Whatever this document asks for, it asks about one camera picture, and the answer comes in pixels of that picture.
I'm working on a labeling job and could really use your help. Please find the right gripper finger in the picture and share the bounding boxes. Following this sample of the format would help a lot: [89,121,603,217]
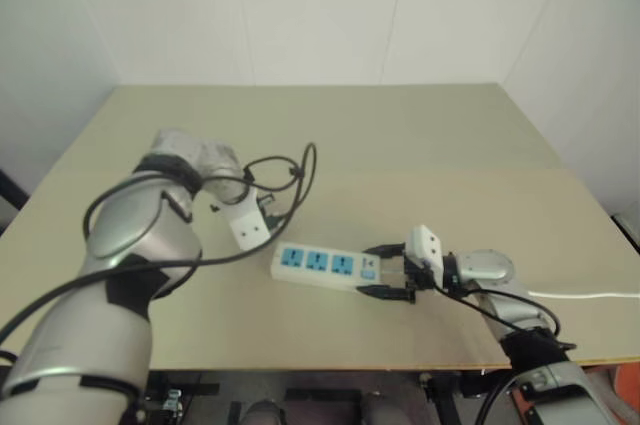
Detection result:
[356,284,410,304]
[362,242,407,261]

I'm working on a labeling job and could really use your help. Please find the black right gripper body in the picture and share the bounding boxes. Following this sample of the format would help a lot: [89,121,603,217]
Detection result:
[401,253,437,306]

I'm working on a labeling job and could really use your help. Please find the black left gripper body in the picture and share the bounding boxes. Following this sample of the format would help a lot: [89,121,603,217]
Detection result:
[257,193,284,231]

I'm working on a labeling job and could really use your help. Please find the white power strip blue sockets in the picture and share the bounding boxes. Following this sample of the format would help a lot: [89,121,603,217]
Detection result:
[270,240,404,296]

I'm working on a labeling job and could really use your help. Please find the dark rounded shape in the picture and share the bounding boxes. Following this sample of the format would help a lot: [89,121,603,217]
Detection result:
[239,398,288,425]

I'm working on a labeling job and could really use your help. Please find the orange object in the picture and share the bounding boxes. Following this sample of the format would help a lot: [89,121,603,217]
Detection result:
[584,361,640,425]

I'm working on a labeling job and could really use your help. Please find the black object beside table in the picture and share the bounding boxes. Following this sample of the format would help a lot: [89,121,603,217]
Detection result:
[0,163,30,237]

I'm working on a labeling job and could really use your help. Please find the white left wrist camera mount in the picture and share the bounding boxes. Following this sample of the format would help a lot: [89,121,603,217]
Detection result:
[218,185,272,252]

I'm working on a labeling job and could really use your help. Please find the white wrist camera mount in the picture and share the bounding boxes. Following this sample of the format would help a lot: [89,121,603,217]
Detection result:
[218,185,272,252]
[403,224,447,292]

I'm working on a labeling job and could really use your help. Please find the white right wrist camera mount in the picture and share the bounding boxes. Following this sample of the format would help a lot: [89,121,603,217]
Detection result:
[403,224,447,292]

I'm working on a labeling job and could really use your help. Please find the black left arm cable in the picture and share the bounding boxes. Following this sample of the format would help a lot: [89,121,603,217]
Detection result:
[0,141,320,364]

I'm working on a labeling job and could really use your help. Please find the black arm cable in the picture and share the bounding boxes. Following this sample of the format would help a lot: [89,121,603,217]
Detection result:
[0,141,320,364]
[420,258,577,425]

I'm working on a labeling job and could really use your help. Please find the black table frame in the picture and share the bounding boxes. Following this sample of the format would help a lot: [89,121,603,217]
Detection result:
[137,368,509,425]

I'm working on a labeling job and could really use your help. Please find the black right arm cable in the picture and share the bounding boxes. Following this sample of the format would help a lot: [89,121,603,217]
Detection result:
[420,258,577,425]

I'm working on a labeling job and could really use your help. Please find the white power strip cord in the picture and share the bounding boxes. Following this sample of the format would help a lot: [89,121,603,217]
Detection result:
[526,288,640,301]

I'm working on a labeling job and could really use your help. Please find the silver metal bracket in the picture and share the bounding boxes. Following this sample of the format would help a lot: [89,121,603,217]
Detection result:
[162,387,184,414]

